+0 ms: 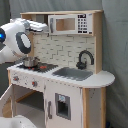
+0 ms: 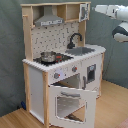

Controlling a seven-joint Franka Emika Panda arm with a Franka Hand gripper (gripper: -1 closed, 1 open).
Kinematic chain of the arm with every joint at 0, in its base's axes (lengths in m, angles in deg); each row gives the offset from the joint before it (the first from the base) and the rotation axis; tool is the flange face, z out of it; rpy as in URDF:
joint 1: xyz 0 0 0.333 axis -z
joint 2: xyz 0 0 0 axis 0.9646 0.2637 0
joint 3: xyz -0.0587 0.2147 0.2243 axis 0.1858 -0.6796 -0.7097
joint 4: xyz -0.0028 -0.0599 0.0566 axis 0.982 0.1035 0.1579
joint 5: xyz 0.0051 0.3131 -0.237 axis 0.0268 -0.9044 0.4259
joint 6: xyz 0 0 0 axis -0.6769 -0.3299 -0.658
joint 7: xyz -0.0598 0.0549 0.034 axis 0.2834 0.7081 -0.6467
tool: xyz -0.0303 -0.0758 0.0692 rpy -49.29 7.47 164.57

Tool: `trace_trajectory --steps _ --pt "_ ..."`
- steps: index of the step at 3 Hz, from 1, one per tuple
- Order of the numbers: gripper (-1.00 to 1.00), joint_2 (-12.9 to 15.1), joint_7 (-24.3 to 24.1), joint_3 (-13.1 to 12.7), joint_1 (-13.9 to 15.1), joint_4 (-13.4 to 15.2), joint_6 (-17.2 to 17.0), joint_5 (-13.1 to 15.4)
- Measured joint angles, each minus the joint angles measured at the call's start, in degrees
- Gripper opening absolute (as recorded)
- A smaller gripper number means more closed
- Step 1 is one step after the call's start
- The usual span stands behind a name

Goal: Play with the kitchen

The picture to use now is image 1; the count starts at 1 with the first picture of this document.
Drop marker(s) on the right red stove knob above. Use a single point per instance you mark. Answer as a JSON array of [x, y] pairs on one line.
[[34, 83]]

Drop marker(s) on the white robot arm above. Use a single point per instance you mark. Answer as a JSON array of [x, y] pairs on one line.
[[16, 45]]

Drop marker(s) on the white toy microwave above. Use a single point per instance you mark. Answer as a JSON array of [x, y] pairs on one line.
[[70, 24]]

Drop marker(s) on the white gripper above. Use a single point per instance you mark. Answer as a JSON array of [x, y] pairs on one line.
[[38, 27]]

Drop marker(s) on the grey toy sink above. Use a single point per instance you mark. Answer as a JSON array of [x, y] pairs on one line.
[[72, 73]]

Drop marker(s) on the small metal pot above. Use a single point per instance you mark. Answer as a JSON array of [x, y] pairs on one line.
[[30, 61]]

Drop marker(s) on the wooden toy kitchen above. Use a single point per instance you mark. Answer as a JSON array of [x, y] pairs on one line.
[[63, 51]]

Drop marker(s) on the white cabinet door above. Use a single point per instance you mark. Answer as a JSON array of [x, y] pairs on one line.
[[63, 107]]

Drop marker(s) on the red stove knob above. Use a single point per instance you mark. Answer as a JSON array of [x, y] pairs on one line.
[[16, 78], [34, 83]]

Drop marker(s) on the left red stove knob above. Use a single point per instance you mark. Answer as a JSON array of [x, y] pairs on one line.
[[16, 78]]

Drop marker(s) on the white oven door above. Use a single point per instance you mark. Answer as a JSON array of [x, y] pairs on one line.
[[6, 103]]

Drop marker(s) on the black toy stovetop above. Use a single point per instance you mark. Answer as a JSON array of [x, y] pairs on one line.
[[40, 67]]

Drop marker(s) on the black toy faucet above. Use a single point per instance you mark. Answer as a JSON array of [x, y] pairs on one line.
[[83, 64]]

